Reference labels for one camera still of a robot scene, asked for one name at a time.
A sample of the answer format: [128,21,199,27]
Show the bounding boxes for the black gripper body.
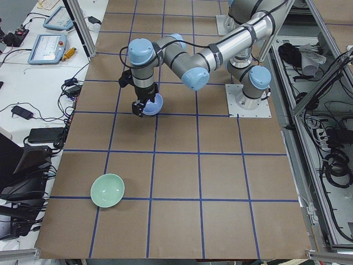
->
[119,70,158,103]

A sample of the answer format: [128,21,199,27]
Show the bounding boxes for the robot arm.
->
[119,1,293,117]
[226,47,272,110]

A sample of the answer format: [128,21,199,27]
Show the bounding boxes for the blue bowl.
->
[143,93,164,116]

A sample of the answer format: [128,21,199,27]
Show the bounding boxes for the green bowl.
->
[90,173,125,208]

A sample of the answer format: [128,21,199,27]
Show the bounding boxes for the yellow tool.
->
[62,47,77,61]

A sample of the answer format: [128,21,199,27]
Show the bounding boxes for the black power adapter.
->
[28,127,64,144]

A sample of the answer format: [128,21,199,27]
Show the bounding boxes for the near teach pendant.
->
[28,34,67,65]

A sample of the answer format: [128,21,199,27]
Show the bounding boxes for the teach pendant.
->
[28,34,67,65]
[43,6,73,31]

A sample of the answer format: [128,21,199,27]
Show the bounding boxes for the far teach pendant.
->
[43,6,73,31]

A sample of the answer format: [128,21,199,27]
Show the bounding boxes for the black smartphone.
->
[11,105,34,120]

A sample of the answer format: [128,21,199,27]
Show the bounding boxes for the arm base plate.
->
[216,15,236,36]
[225,84,272,119]

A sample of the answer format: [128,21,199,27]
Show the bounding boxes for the aluminium frame post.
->
[63,0,97,58]

